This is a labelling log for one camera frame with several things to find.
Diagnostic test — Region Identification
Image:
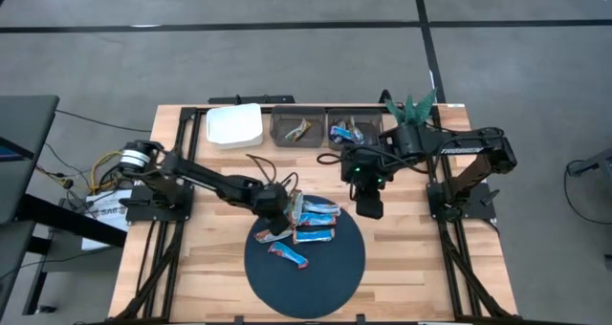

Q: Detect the blue and red granola bar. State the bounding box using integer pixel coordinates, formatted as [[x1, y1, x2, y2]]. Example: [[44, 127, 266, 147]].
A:
[[267, 241, 311, 270]]

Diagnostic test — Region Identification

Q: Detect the white printed box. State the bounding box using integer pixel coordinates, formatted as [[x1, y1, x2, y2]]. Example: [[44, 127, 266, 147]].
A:
[[80, 189, 133, 252]]

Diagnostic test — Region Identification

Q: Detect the grey stand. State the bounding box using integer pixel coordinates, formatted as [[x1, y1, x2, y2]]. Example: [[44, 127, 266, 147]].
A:
[[566, 147, 612, 178]]

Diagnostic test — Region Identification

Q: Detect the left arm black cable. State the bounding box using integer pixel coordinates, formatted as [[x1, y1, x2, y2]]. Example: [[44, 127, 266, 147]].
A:
[[245, 153, 300, 193]]

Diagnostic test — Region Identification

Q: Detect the yellow cable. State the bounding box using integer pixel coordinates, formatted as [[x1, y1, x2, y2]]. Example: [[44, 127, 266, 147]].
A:
[[89, 150, 126, 193]]

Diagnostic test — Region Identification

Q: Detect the thin black floor cable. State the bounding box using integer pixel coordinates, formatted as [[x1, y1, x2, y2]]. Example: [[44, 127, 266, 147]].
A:
[[55, 108, 152, 134]]

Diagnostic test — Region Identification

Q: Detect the grey desk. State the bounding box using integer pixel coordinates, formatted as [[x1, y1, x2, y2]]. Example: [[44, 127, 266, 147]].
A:
[[0, 94, 61, 226]]

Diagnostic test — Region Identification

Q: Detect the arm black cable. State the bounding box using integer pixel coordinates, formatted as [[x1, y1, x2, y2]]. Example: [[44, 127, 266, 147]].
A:
[[245, 153, 300, 193], [316, 142, 431, 176]]

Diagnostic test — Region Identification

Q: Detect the white plastic bin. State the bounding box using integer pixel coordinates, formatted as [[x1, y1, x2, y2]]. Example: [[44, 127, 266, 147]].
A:
[[205, 102, 265, 150]]

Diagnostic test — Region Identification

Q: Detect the dark blue round mat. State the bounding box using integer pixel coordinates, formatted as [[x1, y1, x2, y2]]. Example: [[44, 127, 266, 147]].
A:
[[243, 194, 367, 319]]

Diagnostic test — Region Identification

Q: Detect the black curved floor cable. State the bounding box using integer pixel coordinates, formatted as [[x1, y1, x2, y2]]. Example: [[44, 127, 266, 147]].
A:
[[562, 162, 612, 227]]

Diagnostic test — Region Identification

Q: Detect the black bar device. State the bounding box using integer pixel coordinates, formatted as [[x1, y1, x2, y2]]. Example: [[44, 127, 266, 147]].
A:
[[208, 94, 296, 105]]

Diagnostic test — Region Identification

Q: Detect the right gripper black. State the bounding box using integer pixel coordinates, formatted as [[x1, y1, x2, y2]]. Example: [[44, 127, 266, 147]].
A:
[[339, 149, 386, 220]]

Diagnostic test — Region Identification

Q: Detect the black desk beam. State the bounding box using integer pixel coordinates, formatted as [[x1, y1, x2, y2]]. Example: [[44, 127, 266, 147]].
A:
[[18, 193, 128, 249]]

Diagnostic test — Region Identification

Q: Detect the green succulent in white pot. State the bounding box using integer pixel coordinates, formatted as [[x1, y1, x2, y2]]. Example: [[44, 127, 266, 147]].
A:
[[384, 88, 439, 128]]

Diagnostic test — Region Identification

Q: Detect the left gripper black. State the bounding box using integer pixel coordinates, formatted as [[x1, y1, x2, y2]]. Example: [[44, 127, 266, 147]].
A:
[[251, 181, 295, 237]]

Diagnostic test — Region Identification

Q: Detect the brown and white granola bar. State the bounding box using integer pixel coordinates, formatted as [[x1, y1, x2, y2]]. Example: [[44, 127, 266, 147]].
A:
[[286, 188, 305, 228]]

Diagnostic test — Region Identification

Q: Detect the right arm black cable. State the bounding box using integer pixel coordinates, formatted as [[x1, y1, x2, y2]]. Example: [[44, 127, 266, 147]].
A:
[[316, 142, 431, 176]]

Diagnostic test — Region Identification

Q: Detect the green and brown granola bar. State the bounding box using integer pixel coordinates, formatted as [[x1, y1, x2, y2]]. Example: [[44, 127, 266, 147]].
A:
[[284, 118, 312, 142]]

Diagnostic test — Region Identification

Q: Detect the dark transparent plastic bin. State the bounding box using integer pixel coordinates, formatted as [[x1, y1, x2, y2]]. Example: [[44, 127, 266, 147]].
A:
[[269, 105, 328, 148], [327, 107, 386, 152]]

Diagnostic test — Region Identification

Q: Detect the green and red granola bar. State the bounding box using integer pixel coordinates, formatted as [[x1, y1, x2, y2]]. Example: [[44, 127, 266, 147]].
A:
[[253, 227, 294, 244]]

